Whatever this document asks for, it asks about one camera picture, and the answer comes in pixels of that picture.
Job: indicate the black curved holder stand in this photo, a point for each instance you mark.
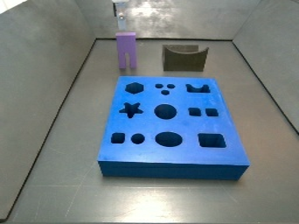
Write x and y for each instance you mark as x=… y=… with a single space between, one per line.
x=184 y=58

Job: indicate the blue foam shape board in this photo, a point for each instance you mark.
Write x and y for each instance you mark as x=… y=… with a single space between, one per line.
x=169 y=130

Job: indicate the purple double-square block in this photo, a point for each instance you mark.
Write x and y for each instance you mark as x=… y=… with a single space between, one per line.
x=125 y=47

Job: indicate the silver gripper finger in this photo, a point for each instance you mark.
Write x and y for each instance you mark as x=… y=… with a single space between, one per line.
x=120 y=12

